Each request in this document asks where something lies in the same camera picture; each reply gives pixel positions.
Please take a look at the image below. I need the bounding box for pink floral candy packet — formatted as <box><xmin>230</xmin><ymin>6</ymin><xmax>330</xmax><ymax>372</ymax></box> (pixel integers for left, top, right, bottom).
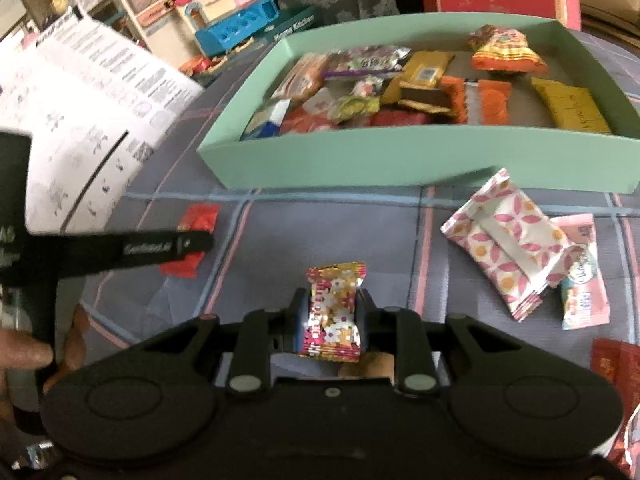
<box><xmin>299</xmin><ymin>261</ymin><xmax>368</xmax><ymax>363</ymax></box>

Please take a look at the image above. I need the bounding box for blue and white cracker packet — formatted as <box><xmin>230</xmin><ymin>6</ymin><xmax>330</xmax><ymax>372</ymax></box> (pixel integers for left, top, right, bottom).
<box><xmin>240</xmin><ymin>99</ymin><xmax>293</xmax><ymax>141</ymax></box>

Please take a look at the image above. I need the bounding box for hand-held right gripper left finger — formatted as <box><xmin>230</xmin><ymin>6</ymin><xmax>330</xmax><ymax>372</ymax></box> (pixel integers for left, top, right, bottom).
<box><xmin>127</xmin><ymin>289</ymin><xmax>309</xmax><ymax>394</ymax></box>

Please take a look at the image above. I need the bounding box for person's left hand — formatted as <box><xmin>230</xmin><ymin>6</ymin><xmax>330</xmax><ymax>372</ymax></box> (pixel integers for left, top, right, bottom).
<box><xmin>0</xmin><ymin>305</ymin><xmax>93</xmax><ymax>426</ymax></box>

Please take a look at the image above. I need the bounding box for small red yellow toy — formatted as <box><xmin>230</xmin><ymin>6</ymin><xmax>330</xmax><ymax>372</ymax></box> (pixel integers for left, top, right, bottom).
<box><xmin>180</xmin><ymin>55</ymin><xmax>231</xmax><ymax>76</ymax></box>

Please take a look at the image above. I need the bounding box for orange cracker snack packet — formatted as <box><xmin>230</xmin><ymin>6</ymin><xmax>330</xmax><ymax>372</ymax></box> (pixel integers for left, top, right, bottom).
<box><xmin>272</xmin><ymin>52</ymin><xmax>331</xmax><ymax>98</ymax></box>

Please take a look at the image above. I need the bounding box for grey plaid blanket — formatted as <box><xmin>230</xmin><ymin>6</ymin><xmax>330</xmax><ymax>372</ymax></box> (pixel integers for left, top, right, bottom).
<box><xmin>80</xmin><ymin>30</ymin><xmax>640</xmax><ymax>480</ymax></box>

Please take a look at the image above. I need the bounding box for mint green cardboard box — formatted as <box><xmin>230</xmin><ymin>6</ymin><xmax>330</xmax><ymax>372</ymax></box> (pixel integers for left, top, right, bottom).
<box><xmin>196</xmin><ymin>11</ymin><xmax>640</xmax><ymax>196</ymax></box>

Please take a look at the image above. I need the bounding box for small red snack packet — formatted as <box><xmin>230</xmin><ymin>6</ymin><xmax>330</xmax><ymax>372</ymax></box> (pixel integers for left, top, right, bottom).
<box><xmin>159</xmin><ymin>203</ymin><xmax>221</xmax><ymax>279</ymax></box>

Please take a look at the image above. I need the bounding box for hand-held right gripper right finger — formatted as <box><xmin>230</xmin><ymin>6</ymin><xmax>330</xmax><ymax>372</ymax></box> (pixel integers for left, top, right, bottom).
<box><xmin>356</xmin><ymin>289</ymin><xmax>528</xmax><ymax>394</ymax></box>

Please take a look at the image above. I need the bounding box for orange yellow patterned snack bag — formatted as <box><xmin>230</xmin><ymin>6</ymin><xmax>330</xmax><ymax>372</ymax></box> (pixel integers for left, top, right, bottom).
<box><xmin>467</xmin><ymin>25</ymin><xmax>548</xmax><ymax>76</ymax></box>

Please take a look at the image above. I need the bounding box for cream toy kitchen unit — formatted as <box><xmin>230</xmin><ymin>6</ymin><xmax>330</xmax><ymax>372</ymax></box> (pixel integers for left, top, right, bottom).
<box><xmin>110</xmin><ymin>0</ymin><xmax>201</xmax><ymax>53</ymax></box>

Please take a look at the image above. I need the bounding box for pink peach snack packet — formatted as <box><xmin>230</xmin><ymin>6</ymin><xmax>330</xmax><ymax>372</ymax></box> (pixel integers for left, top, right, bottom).
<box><xmin>552</xmin><ymin>213</ymin><xmax>612</xmax><ymax>331</ymax></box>

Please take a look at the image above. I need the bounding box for red packet with gold print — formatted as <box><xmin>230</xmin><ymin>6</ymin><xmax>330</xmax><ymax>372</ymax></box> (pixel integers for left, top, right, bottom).
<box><xmin>590</xmin><ymin>338</ymin><xmax>640</xmax><ymax>476</ymax></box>

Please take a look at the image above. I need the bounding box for yellow snack packet with barcode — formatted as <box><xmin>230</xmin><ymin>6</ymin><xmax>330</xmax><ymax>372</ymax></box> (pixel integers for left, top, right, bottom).
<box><xmin>382</xmin><ymin>51</ymin><xmax>456</xmax><ymax>103</ymax></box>

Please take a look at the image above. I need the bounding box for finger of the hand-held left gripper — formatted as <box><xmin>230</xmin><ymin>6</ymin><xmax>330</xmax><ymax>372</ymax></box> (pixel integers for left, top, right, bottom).
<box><xmin>55</xmin><ymin>227</ymin><xmax>216</xmax><ymax>281</ymax></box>

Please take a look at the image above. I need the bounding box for orange and white snack packet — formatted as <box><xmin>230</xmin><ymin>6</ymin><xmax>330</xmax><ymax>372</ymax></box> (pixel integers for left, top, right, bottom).
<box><xmin>442</xmin><ymin>76</ymin><xmax>513</xmax><ymax>126</ymax></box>

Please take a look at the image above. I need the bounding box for yellow green cartoon snack packet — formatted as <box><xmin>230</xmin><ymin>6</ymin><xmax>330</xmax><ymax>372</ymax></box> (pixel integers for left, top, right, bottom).
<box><xmin>332</xmin><ymin>77</ymin><xmax>383</xmax><ymax>123</ymax></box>

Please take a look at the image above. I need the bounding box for purple grape gummy packet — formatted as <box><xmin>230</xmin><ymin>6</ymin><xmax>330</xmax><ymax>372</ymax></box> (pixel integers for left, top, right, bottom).
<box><xmin>325</xmin><ymin>46</ymin><xmax>413</xmax><ymax>81</ymax></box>

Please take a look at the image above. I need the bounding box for plain yellow snack packet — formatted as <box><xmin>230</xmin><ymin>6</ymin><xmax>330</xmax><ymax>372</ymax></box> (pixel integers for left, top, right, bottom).
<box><xmin>530</xmin><ymin>77</ymin><xmax>613</xmax><ymax>135</ymax></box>

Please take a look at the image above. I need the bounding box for blue toy rack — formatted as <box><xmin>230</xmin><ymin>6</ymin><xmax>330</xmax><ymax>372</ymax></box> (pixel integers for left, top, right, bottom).
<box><xmin>195</xmin><ymin>0</ymin><xmax>281</xmax><ymax>56</ymax></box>

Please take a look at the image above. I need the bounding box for white printed instruction sheet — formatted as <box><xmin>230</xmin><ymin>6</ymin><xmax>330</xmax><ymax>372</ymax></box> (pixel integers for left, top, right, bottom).
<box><xmin>0</xmin><ymin>12</ymin><xmax>206</xmax><ymax>236</ymax></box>

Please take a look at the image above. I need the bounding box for teal toy kitchen box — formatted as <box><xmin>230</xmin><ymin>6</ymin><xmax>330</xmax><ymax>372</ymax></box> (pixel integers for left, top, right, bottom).
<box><xmin>260</xmin><ymin>6</ymin><xmax>321</xmax><ymax>46</ymax></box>

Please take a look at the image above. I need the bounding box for pink white floral snack packet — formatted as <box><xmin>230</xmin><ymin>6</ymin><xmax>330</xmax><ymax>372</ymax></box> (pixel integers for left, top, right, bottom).
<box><xmin>440</xmin><ymin>169</ymin><xmax>581</xmax><ymax>322</ymax></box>

